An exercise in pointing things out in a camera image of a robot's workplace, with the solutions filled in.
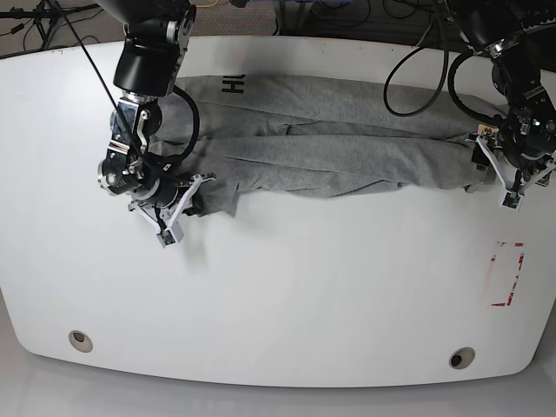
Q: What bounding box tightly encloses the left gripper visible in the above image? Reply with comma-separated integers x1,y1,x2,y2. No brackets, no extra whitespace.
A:
465,124,555,195

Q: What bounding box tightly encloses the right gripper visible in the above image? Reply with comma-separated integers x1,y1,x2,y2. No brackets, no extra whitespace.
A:
128,173,216,233

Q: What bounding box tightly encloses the grey T-shirt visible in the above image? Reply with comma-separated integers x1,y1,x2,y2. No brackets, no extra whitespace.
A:
177,75,488,215

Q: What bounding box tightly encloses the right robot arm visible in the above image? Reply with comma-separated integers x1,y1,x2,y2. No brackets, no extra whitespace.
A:
98,1,214,245

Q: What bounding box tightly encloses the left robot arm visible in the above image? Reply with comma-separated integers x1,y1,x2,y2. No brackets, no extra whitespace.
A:
446,1,555,197

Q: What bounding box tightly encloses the red tape rectangle marking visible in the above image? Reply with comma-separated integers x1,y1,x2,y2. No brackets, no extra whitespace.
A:
486,242,526,308

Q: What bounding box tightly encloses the black tripod stand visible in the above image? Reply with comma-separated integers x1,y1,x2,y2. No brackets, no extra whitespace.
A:
1,1,102,52

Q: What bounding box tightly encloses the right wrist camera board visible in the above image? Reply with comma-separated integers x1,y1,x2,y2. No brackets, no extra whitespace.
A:
156,229,184,248

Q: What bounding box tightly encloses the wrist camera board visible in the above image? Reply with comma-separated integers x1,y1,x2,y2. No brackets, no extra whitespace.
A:
501,192,524,211
156,229,184,248

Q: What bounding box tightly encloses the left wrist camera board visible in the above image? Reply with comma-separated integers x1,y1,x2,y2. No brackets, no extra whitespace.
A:
501,192,524,211

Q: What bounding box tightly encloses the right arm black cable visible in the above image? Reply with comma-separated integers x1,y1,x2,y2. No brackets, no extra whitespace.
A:
47,0,205,183

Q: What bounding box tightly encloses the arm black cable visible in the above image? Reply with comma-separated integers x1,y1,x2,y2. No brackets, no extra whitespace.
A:
383,0,505,131
47,0,205,183

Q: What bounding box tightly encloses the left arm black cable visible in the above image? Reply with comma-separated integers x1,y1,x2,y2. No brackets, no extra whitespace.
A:
383,0,505,131

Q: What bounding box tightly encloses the left table cable grommet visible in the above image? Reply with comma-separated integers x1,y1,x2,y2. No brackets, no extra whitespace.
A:
69,330,93,354

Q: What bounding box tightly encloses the table cable grommet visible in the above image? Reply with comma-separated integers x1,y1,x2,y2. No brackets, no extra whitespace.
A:
69,330,93,354
449,347,476,370

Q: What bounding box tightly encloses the right table cable grommet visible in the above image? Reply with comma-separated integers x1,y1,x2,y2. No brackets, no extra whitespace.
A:
449,347,476,370

